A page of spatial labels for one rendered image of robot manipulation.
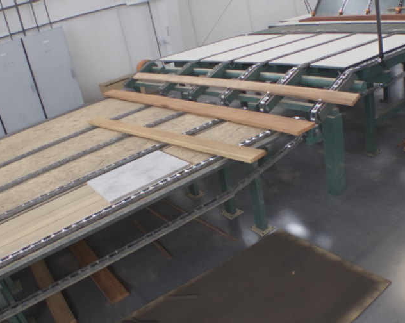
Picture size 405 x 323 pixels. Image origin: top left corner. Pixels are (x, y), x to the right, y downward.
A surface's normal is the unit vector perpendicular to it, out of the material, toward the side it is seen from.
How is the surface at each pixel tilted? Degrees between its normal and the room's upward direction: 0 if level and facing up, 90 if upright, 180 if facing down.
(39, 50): 90
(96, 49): 89
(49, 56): 90
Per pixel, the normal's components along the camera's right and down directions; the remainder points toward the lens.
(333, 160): -0.79, 0.40
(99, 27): 0.55, 0.18
